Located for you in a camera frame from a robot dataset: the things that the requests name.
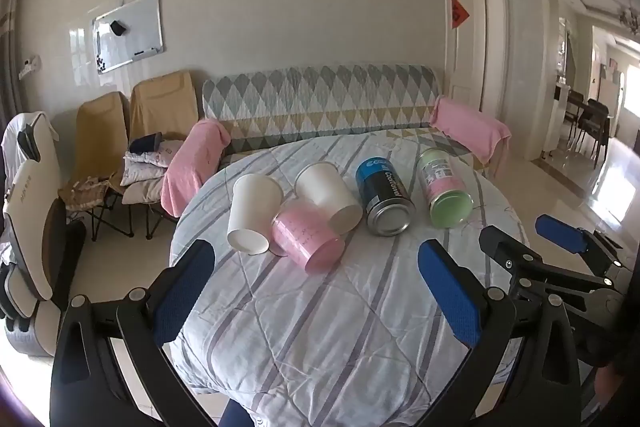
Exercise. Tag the dark dining chairs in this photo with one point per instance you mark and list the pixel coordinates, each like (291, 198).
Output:
(591, 118)

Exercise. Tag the blue black metal cup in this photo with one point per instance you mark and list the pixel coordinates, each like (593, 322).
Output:
(386, 202)

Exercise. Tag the far tan folding chair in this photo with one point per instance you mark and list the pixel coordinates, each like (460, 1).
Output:
(167, 105)

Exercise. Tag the left white paper cup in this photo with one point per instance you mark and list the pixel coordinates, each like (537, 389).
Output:
(256, 200)

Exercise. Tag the pink plastic cup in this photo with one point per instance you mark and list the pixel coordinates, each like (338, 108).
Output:
(303, 235)

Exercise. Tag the green pink glass jar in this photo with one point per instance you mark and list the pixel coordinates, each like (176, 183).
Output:
(448, 200)

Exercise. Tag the white paper cup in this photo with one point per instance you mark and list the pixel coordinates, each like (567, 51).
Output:
(256, 200)
(322, 184)

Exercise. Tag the tan folding chair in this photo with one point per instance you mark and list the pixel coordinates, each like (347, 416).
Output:
(95, 186)
(167, 105)

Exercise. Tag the white door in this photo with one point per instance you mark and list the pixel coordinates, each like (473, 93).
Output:
(466, 56)

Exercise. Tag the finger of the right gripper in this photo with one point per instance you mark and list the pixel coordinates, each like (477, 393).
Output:
(505, 251)
(599, 252)

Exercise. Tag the chandelier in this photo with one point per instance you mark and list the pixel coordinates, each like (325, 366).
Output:
(629, 18)

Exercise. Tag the red door decoration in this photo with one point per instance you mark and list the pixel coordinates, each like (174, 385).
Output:
(458, 14)

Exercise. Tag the right pink towel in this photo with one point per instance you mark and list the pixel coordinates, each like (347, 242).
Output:
(486, 137)

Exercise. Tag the striped quilt table cover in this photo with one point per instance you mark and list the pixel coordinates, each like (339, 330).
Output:
(362, 345)

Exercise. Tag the pink towel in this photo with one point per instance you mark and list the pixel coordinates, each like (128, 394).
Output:
(486, 137)
(195, 162)

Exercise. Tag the pile of cushions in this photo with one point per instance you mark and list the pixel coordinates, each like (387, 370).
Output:
(145, 164)

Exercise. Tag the diamond patterned sofa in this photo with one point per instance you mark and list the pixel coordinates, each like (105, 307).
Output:
(273, 107)

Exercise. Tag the left pink towel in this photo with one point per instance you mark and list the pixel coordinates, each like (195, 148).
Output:
(195, 162)

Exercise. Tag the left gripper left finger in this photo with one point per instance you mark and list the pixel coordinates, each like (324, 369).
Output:
(88, 387)

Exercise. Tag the near tan folding chair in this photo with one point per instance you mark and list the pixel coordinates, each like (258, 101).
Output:
(95, 186)

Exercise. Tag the wall whiteboard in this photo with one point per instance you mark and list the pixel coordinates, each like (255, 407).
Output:
(127, 34)

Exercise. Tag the right white paper cup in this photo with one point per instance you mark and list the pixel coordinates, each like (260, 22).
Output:
(322, 184)

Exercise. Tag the white massage chair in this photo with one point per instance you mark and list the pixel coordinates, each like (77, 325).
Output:
(40, 246)

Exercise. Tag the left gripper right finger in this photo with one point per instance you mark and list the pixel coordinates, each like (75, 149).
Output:
(543, 387)

